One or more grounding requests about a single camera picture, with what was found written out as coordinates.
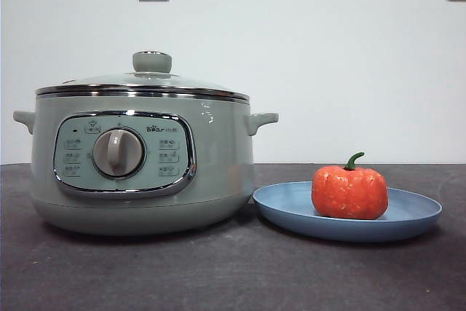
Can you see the glass lid with green knob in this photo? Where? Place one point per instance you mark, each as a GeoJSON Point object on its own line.
{"type": "Point", "coordinates": [152, 62]}

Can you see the orange pumpkin with green stem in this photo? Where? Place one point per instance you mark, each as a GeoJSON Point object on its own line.
{"type": "Point", "coordinates": [349, 194]}

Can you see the pale green electric steamer pot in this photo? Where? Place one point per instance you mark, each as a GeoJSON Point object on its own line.
{"type": "Point", "coordinates": [218, 165]}

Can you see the blue round plate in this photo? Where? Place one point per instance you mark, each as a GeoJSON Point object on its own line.
{"type": "Point", "coordinates": [291, 205]}

